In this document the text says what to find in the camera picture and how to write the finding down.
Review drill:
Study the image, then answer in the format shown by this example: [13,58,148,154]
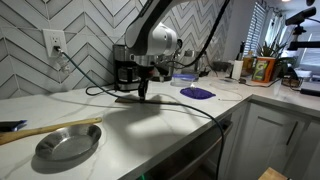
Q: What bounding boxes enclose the thin black coffee maker cord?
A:
[85,83,116,97]

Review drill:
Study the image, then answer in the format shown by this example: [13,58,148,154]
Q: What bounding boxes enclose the black camera on stand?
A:
[285,6,320,52]

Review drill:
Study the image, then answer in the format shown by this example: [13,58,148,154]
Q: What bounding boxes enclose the glass steel electric kettle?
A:
[181,49,201,75]

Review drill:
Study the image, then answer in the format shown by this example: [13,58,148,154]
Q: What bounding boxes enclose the grey cabinet door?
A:
[229,101,309,180]

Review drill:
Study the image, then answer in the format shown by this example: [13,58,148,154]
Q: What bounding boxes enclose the wooden spatula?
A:
[115,96,180,106]

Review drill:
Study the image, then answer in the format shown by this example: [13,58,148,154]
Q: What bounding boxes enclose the dark flat device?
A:
[299,81,320,98]

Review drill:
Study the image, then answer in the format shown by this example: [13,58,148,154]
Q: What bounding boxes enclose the green potted plant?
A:
[256,33,288,60]

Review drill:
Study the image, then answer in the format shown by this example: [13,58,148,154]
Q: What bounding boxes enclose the dark thick power cable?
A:
[54,45,225,180]

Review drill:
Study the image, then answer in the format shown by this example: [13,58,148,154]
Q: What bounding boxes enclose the black cabinet handle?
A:
[285,121,299,147]

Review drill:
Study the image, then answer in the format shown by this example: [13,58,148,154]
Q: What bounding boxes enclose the black dishwasher front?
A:
[133,114,234,180]

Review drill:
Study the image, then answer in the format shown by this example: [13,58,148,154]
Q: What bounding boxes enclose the small blue black tool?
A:
[0,119,28,133]

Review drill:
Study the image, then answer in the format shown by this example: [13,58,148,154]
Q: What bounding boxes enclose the shallow silver metal pan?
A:
[34,124,103,162]

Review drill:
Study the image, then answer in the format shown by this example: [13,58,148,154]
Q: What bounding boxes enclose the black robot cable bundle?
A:
[164,0,232,70]

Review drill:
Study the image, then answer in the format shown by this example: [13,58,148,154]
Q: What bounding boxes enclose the clear container with blue lid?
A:
[170,73,199,88]

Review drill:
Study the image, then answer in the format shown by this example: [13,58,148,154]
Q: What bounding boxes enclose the black silver coffee maker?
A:
[112,43,143,93]

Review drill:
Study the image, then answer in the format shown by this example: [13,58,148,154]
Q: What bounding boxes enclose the wooden stool top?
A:
[257,166,290,180]

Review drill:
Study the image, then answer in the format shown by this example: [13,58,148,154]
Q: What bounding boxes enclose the white window blinds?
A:
[245,1,268,47]

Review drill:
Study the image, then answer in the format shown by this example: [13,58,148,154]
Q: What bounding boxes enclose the white paper roll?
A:
[231,59,245,81]

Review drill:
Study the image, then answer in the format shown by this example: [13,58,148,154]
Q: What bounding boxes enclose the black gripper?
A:
[133,54,158,102]

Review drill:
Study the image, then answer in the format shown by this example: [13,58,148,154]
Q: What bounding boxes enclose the purple plastic plate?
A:
[179,86,217,101]

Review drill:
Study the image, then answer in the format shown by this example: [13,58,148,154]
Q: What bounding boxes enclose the long wooden spoon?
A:
[0,116,103,146]

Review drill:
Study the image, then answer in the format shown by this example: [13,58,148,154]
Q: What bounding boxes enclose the amber bottle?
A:
[242,49,255,77]

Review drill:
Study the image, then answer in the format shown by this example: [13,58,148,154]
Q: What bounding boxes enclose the thin white cable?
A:
[209,82,245,102]

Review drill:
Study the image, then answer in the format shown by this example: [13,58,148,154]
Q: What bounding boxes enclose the orange Gatorade tub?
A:
[251,56,277,84]

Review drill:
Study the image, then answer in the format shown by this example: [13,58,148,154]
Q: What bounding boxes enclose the white wall outlet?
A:
[41,28,69,58]

